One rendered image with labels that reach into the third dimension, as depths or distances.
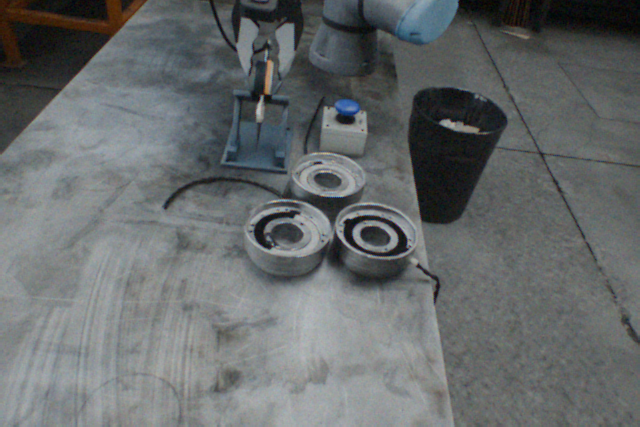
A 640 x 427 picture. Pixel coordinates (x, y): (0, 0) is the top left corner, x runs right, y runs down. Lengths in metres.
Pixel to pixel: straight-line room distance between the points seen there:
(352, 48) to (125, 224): 0.60
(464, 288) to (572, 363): 0.38
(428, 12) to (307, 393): 0.68
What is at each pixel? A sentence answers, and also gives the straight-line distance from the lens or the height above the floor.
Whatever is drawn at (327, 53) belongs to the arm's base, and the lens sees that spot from 1.13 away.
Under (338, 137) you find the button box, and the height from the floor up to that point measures 0.83.
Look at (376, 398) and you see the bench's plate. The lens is 0.56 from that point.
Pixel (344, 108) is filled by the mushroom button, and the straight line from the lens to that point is 0.84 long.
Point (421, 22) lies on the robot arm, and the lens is 0.99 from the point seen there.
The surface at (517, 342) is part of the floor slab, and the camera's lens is 1.79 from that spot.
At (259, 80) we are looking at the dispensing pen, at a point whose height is 0.92.
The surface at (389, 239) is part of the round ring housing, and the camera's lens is 0.68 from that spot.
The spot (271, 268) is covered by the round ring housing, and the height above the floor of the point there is 0.82.
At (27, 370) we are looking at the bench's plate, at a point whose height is 0.80.
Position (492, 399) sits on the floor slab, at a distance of 1.63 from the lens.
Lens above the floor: 1.27
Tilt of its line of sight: 37 degrees down
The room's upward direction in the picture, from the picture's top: 9 degrees clockwise
